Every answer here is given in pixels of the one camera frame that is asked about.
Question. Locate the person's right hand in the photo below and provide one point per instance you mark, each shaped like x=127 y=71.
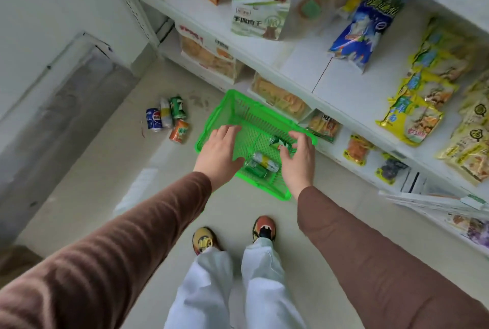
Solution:
x=302 y=164

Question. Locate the person's left hand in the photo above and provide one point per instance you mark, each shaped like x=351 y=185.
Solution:
x=217 y=153

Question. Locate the silver yellow can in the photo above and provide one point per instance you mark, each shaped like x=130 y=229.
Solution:
x=267 y=162
x=166 y=113

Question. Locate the orange can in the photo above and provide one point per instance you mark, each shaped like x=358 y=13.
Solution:
x=178 y=132

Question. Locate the green plastic basket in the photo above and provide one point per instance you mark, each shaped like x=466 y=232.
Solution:
x=263 y=109

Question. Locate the Pepsi can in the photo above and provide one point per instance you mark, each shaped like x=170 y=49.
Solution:
x=154 y=120

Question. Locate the person's right forearm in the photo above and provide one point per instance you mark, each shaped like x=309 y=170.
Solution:
x=382 y=271

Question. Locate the person's left forearm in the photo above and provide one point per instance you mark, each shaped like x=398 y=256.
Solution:
x=99 y=264

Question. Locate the person's right leg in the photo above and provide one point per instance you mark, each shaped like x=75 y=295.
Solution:
x=267 y=290

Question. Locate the person's leg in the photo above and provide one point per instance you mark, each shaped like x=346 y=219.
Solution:
x=202 y=294
x=267 y=290

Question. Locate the person's left leg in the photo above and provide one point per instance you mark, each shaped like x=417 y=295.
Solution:
x=202 y=294

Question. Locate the yellow rice cracker packet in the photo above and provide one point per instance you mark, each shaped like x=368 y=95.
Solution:
x=324 y=126

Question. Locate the orange snack packet yellow label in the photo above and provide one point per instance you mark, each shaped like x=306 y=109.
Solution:
x=357 y=149

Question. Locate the large fish crisp bag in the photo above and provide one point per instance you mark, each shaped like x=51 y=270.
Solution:
x=279 y=97
x=208 y=59

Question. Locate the red right shoe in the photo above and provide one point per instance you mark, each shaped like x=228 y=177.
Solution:
x=264 y=227

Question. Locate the small red scrap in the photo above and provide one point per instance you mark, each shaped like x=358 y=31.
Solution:
x=143 y=132

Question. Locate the yellow left shoe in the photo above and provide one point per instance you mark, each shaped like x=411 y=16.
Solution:
x=204 y=240

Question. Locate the dark snack packet yellow label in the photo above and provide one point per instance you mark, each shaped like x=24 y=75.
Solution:
x=391 y=170

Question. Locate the blue snack bag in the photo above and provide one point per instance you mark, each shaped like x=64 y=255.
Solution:
x=363 y=31

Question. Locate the green white snack box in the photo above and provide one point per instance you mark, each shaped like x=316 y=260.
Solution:
x=259 y=8

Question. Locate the small yellow snack packet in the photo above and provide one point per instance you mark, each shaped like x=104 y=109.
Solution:
x=349 y=2

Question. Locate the brown cardboard box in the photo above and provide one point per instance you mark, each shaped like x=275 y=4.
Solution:
x=19 y=264

